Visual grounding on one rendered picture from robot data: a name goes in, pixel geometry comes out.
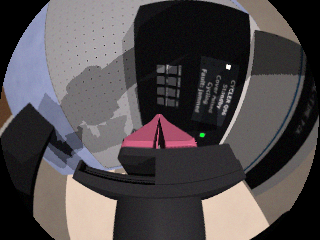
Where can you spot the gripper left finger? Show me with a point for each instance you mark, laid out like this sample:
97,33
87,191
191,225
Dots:
146,136

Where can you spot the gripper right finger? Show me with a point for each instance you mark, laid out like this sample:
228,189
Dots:
173,137

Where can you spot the black and white benchtop lab instrument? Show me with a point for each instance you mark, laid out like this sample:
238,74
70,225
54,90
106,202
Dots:
211,72

